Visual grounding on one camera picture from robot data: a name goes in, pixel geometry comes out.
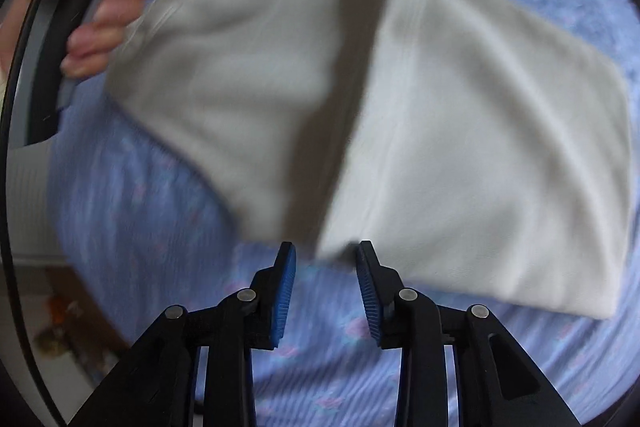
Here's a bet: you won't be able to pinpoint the thin black cable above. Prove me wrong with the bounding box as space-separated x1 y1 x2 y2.
0 0 88 427

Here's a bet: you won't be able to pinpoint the white louvred wardrobe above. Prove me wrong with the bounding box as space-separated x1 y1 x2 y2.
9 139 66 258

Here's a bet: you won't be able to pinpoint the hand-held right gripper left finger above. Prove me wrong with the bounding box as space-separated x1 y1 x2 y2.
70 241 297 427

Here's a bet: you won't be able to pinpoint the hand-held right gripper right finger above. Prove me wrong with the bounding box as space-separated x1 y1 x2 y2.
354 240 581 427

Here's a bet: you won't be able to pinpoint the bed with blue checked sheet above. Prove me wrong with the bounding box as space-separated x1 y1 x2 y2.
50 0 640 427

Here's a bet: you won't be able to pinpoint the cream white pants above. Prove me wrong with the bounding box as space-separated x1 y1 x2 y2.
105 0 632 320

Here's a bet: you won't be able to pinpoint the person's left hand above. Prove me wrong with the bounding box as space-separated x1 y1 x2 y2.
22 0 166 80

